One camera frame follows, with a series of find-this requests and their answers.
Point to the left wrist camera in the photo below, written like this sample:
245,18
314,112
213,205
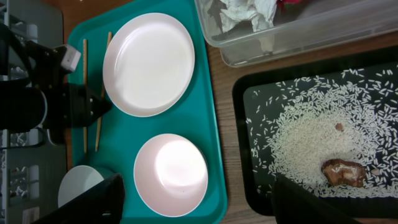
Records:
69,57

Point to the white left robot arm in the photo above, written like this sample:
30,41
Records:
42,99

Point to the white napkin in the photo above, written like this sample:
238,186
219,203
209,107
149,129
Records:
229,13

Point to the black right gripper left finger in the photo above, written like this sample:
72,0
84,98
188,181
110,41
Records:
103,203

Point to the grey dishwasher rack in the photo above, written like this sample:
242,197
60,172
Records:
31,174

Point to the dark brown food lump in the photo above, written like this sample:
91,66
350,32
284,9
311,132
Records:
340,172

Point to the teal plastic tray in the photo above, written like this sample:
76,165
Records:
116,142

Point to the red snack wrapper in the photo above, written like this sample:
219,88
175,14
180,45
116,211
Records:
282,4

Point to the small white bowl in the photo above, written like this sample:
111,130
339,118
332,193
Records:
80,179

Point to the white round plate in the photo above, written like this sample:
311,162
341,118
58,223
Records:
148,64

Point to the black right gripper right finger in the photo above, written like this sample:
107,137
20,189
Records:
292,204

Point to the spilled rice grains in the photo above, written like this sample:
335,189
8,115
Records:
294,126

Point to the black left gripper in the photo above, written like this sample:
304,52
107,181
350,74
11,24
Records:
72,105

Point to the black flat tray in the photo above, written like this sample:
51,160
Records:
379,207

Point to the white bowl with rice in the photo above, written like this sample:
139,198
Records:
171,175

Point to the clear plastic bin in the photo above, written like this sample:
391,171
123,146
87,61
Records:
304,27

